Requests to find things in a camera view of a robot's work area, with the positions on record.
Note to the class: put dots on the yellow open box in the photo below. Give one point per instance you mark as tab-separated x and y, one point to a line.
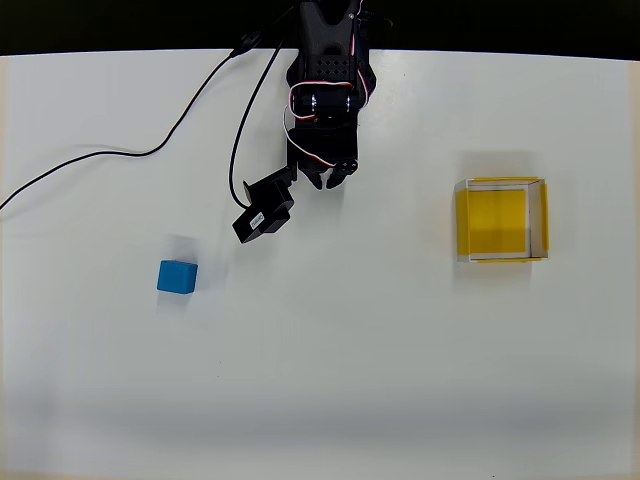
500	222

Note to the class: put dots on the blue cube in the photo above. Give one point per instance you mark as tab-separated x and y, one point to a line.
177	276

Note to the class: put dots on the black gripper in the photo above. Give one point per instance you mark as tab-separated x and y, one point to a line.
320	167

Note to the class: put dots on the black gripper-mounted camera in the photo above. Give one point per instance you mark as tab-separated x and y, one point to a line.
265	210

